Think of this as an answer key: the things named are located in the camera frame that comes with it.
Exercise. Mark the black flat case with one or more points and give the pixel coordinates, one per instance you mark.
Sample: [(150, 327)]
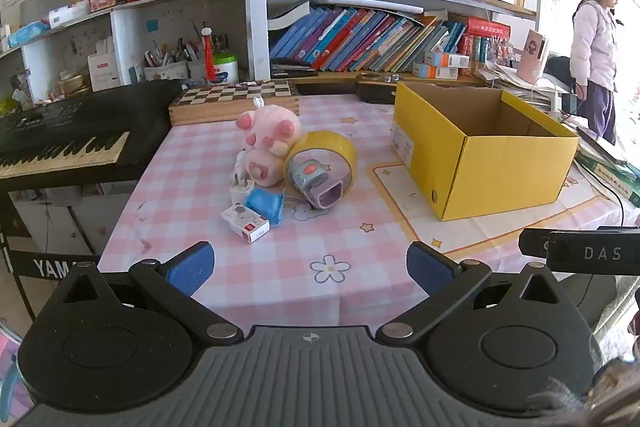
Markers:
[(295, 71)]

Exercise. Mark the white jar with green lid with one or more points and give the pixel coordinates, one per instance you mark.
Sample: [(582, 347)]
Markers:
[(225, 72)]

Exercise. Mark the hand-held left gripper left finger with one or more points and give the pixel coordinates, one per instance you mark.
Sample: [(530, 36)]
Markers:
[(192, 267)]

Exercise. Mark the small white staples box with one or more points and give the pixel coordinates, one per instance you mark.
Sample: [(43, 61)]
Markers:
[(245, 222)]

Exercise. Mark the black piano keyboard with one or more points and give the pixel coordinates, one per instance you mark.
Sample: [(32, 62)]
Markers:
[(75, 117)]

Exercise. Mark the white pen holder with pens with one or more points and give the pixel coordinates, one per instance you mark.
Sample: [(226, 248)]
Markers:
[(165, 71)]

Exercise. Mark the black bag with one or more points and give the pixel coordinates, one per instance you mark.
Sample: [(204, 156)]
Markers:
[(557, 69)]

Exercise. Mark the yellow cardboard box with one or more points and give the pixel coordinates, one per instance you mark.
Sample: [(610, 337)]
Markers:
[(500, 177)]

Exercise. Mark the pink cylinder device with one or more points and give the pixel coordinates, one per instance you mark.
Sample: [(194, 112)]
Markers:
[(532, 57)]

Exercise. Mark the red bottle with white cap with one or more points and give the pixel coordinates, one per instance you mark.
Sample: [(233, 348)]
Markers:
[(206, 57)]

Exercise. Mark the grey furry cloth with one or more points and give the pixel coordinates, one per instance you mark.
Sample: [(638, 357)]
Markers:
[(615, 382)]

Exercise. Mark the thick dark cover book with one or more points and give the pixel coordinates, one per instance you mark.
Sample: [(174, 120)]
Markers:
[(287, 14)]

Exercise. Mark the white charger plug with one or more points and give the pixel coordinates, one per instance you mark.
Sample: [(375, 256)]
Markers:
[(239, 194)]

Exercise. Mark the pink plush pig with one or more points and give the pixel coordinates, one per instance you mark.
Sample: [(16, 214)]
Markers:
[(270, 127)]

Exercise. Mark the grey toy car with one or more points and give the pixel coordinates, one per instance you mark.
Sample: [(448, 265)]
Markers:
[(310, 174)]

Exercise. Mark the black keyboard stand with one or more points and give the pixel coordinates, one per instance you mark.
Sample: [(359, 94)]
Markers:
[(55, 268)]

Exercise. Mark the blue soft packet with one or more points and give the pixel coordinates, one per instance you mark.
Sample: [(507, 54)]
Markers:
[(265, 204)]

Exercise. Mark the bundle of colourful lollipops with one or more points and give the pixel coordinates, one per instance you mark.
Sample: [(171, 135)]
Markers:
[(502, 52)]

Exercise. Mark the white tissue pack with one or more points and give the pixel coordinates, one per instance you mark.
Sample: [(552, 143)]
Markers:
[(70, 14)]

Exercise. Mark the wooden chessboard box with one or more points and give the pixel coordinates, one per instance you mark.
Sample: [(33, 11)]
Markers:
[(230, 92)]

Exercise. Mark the blue wet wipes pack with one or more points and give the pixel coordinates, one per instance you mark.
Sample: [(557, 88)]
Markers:
[(27, 34)]

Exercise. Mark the yellow tape roll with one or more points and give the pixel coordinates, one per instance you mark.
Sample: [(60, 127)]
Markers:
[(325, 142)]

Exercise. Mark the orange blue white carton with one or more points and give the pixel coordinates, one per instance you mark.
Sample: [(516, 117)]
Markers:
[(435, 71), (447, 59)]

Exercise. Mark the green cover books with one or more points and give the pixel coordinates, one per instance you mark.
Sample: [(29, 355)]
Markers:
[(610, 179)]

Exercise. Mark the pile of papers and notebooks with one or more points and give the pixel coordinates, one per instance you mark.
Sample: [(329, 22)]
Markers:
[(505, 77)]

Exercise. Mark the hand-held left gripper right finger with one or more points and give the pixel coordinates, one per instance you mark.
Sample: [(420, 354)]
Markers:
[(430, 267)]

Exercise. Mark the row of leaning colourful books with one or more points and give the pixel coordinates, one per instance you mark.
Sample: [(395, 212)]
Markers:
[(350, 37)]

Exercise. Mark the thick red book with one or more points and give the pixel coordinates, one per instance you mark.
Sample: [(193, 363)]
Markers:
[(489, 28)]

